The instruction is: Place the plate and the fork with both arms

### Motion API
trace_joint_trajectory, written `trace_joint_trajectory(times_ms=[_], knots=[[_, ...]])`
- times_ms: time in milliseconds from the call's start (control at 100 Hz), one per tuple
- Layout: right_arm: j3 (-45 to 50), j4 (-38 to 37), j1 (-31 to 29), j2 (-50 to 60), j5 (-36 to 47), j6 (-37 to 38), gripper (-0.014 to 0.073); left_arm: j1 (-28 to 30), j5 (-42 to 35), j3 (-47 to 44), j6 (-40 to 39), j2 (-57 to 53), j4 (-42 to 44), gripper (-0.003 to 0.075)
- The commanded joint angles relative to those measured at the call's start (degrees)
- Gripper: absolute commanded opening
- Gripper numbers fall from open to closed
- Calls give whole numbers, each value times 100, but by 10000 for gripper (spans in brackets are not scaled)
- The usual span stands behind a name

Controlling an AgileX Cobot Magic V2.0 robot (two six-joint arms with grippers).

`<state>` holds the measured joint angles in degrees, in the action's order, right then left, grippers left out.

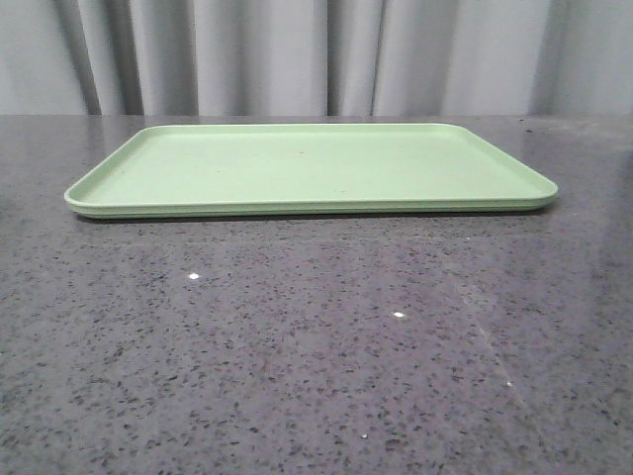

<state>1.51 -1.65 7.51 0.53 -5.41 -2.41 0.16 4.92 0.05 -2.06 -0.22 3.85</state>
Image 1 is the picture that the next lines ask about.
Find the light green rectangular tray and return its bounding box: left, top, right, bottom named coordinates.
left=64, top=124, right=558, bottom=219

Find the grey pleated curtain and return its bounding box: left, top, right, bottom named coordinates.
left=1, top=1, right=632, bottom=117

